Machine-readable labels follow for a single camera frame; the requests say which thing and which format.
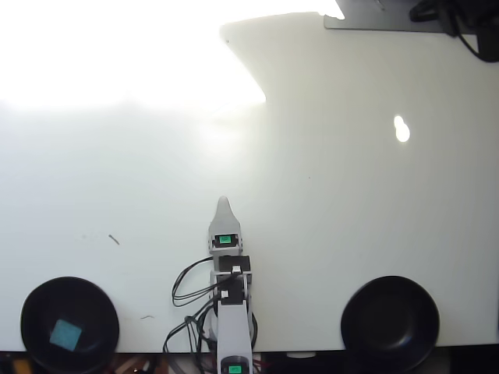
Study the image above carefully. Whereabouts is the black device with cable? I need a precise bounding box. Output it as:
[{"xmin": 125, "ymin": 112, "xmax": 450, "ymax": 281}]
[{"xmin": 408, "ymin": 0, "xmax": 499, "ymax": 64}]

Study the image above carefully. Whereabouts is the black round bowl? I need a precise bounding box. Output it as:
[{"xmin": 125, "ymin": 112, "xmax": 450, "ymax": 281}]
[
  {"xmin": 19, "ymin": 276, "xmax": 120, "ymax": 374},
  {"xmin": 340, "ymin": 275, "xmax": 441, "ymax": 373}
]

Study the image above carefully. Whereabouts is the grey gripper body green label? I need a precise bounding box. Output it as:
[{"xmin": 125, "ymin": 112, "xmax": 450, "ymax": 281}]
[{"xmin": 207, "ymin": 232, "xmax": 244, "ymax": 256}]

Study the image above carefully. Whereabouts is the black cable bundle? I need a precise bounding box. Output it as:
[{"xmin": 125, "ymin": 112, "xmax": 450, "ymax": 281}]
[{"xmin": 162, "ymin": 303, "xmax": 219, "ymax": 355}]

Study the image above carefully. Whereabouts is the black looped servo cable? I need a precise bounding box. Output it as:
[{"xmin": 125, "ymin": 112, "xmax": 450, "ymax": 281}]
[{"xmin": 171, "ymin": 256, "xmax": 218, "ymax": 309}]

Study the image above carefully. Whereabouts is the grey monitor stand base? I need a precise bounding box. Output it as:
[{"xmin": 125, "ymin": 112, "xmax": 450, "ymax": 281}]
[{"xmin": 322, "ymin": 0, "xmax": 480, "ymax": 36}]

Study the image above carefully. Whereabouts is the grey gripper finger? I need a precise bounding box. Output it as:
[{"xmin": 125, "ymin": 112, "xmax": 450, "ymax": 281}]
[{"xmin": 208, "ymin": 196, "xmax": 242, "ymax": 236}]

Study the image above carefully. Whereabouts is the blue foam cube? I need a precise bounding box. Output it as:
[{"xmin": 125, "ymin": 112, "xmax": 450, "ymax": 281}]
[{"xmin": 48, "ymin": 319, "xmax": 84, "ymax": 350}]

